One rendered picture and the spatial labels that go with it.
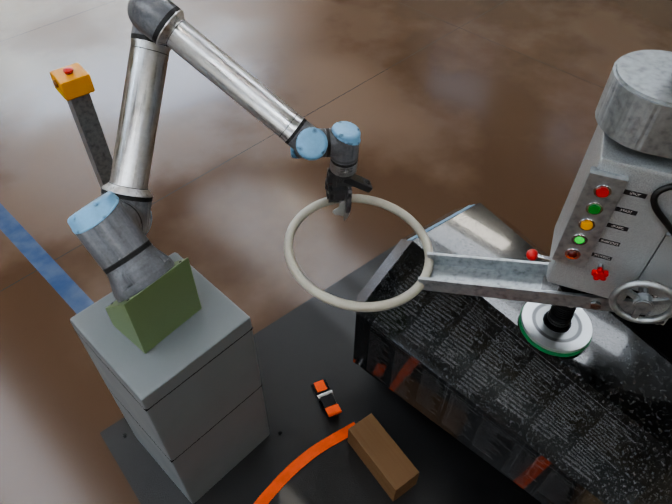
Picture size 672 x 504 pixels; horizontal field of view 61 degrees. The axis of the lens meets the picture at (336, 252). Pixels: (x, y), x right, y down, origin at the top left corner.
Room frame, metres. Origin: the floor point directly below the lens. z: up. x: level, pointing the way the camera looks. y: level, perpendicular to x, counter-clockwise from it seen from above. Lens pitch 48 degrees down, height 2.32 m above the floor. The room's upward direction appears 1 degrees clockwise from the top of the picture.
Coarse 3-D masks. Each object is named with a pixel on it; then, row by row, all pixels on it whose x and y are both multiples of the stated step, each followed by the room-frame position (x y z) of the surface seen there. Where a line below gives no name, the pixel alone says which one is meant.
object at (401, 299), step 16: (304, 208) 1.41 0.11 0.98; (320, 208) 1.44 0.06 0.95; (384, 208) 1.46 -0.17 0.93; (400, 208) 1.45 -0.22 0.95; (416, 224) 1.38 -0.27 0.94; (288, 240) 1.26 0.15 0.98; (288, 256) 1.19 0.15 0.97; (304, 288) 1.09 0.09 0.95; (416, 288) 1.11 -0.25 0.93; (336, 304) 1.03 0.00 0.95; (352, 304) 1.03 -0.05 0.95; (368, 304) 1.03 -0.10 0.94; (384, 304) 1.04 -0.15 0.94; (400, 304) 1.05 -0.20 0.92
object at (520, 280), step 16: (432, 256) 1.23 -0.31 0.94; (448, 256) 1.21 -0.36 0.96; (464, 256) 1.20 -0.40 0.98; (480, 256) 1.19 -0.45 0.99; (432, 272) 1.19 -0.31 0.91; (448, 272) 1.18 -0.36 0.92; (464, 272) 1.17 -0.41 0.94; (480, 272) 1.16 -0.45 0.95; (496, 272) 1.15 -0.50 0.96; (512, 272) 1.14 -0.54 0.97; (528, 272) 1.13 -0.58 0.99; (544, 272) 1.12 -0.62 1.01; (432, 288) 1.12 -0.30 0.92; (448, 288) 1.10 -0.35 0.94; (464, 288) 1.09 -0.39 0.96; (480, 288) 1.07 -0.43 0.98; (496, 288) 1.06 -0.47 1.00; (512, 288) 1.04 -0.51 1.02; (528, 288) 1.04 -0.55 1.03; (560, 304) 0.99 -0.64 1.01; (576, 304) 0.98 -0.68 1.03; (592, 304) 0.96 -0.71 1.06; (608, 304) 0.96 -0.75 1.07; (624, 304) 0.94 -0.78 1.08
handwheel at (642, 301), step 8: (640, 280) 0.87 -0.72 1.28; (648, 280) 0.87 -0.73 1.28; (616, 288) 0.88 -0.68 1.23; (624, 288) 0.87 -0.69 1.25; (640, 288) 0.89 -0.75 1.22; (656, 288) 0.85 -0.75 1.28; (664, 288) 0.84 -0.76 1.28; (616, 296) 0.87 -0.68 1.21; (632, 296) 0.86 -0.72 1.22; (640, 296) 0.86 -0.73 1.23; (648, 296) 0.86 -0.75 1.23; (616, 304) 0.87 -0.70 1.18; (640, 304) 0.84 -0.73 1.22; (648, 304) 0.84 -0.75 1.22; (656, 304) 0.84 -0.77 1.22; (616, 312) 0.86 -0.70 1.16; (624, 312) 0.86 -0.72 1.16; (632, 312) 0.86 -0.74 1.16; (640, 312) 0.85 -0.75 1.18; (664, 312) 0.84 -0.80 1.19; (632, 320) 0.85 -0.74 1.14; (640, 320) 0.84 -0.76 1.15; (648, 320) 0.84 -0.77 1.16; (656, 320) 0.83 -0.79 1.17; (664, 320) 0.83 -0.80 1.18
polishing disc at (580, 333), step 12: (528, 312) 1.08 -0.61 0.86; (540, 312) 1.08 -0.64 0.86; (576, 312) 1.08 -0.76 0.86; (528, 324) 1.03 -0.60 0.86; (540, 324) 1.03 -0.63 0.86; (576, 324) 1.03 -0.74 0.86; (588, 324) 1.03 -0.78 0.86; (528, 336) 0.99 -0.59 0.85; (540, 336) 0.99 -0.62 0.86; (552, 336) 0.99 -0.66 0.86; (564, 336) 0.99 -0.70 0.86; (576, 336) 0.99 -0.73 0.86; (588, 336) 0.99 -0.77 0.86; (552, 348) 0.95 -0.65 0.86; (564, 348) 0.95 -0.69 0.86; (576, 348) 0.95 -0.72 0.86
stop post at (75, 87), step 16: (64, 80) 2.00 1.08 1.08; (80, 80) 2.02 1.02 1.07; (64, 96) 1.98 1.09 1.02; (80, 96) 2.02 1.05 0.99; (80, 112) 2.01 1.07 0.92; (80, 128) 2.01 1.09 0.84; (96, 128) 2.04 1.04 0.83; (96, 144) 2.02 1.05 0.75; (96, 160) 2.01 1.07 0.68; (112, 160) 2.05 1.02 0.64; (96, 176) 2.05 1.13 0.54
